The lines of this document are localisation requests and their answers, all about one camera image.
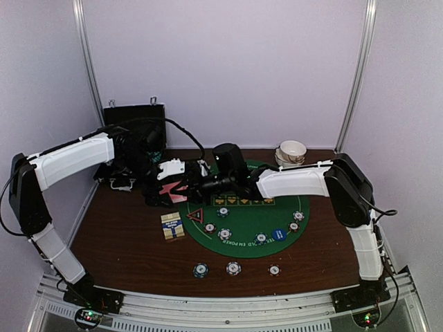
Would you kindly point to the white ceramic bowl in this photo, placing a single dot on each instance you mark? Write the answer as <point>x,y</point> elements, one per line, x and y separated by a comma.
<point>293,151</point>
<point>286,163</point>

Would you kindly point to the blue tan chip stack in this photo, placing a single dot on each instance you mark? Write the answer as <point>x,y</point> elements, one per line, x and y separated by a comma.
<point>233,268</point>

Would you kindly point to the green blue chip stack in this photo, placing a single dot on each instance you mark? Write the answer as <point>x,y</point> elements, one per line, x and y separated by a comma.
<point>200,270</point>

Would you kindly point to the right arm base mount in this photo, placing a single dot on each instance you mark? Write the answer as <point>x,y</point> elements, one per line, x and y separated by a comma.
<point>350,299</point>

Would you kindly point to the red playing card deck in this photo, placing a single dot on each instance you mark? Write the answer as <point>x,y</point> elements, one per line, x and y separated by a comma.
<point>167,191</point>

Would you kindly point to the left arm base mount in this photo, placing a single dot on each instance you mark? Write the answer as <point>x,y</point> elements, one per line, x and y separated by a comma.
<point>98,299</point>

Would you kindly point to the blue round blind button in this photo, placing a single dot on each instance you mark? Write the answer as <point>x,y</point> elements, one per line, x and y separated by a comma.
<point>279,234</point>

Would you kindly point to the teal chip row in case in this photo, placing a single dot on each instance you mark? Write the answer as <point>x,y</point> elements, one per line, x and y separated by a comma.
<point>155,157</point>

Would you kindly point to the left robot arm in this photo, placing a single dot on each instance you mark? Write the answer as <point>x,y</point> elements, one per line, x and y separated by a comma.
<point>33,179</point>

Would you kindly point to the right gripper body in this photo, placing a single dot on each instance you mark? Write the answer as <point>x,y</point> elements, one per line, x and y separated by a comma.
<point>203,189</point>

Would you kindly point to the black poker chip case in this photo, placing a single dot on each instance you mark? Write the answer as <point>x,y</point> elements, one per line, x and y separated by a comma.
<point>147,123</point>

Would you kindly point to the green round poker mat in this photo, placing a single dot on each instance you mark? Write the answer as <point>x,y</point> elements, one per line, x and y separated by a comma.
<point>245,220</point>

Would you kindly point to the white ceramic upper bowl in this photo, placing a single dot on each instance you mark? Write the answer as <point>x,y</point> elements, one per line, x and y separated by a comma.
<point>293,151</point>

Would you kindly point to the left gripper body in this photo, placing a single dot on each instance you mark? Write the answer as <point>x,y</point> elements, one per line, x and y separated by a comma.
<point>148,189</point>

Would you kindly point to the black red triangle token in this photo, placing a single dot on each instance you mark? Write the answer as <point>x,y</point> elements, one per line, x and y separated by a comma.
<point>197,215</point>

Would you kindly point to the white ceramic lower bowl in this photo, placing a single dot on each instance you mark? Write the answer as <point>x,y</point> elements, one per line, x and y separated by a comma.
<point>286,163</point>

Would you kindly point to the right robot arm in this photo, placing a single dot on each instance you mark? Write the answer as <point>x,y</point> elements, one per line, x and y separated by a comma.
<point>340,179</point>

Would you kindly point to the gold card deck box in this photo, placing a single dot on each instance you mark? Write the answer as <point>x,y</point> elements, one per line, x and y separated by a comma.
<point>172,226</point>

